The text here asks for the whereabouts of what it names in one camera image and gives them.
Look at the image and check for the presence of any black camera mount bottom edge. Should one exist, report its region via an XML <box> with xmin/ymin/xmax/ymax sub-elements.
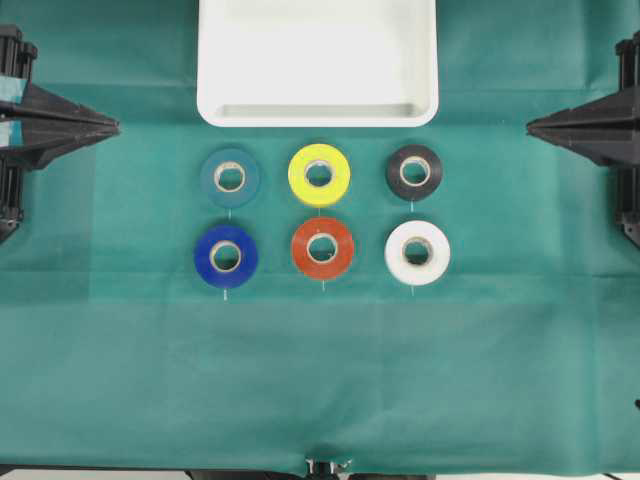
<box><xmin>305</xmin><ymin>458</ymin><xmax>352</xmax><ymax>480</ymax></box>

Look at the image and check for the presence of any white tape roll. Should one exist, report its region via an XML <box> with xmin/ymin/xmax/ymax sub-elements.
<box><xmin>384</xmin><ymin>220</ymin><xmax>451</xmax><ymax>286</ymax></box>

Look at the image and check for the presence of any white plastic tray case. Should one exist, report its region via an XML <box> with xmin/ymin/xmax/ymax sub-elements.
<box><xmin>196</xmin><ymin>1</ymin><xmax>439</xmax><ymax>128</ymax></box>

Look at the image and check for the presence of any teal green tape roll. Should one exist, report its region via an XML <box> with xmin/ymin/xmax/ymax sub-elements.
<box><xmin>200</xmin><ymin>148</ymin><xmax>260</xmax><ymax>209</ymax></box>

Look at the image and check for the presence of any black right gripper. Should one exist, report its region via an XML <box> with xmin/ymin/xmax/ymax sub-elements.
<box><xmin>527</xmin><ymin>36</ymin><xmax>639</xmax><ymax>246</ymax></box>

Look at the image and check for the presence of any red tape roll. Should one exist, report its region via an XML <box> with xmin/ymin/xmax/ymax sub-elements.
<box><xmin>291</xmin><ymin>216</ymin><xmax>355</xmax><ymax>281</ymax></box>

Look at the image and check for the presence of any yellow tape roll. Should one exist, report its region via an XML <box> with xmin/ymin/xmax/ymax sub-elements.
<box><xmin>288</xmin><ymin>143</ymin><xmax>351</xmax><ymax>208</ymax></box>

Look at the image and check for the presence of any blue tape roll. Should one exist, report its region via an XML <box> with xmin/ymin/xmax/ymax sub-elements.
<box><xmin>193</xmin><ymin>224</ymin><xmax>258</xmax><ymax>289</ymax></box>

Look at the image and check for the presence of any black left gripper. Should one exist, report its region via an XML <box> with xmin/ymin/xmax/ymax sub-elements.
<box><xmin>1</xmin><ymin>27</ymin><xmax>120</xmax><ymax>241</ymax></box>

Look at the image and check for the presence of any black tape roll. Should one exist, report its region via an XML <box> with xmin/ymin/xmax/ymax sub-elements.
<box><xmin>386</xmin><ymin>144</ymin><xmax>443</xmax><ymax>202</ymax></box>

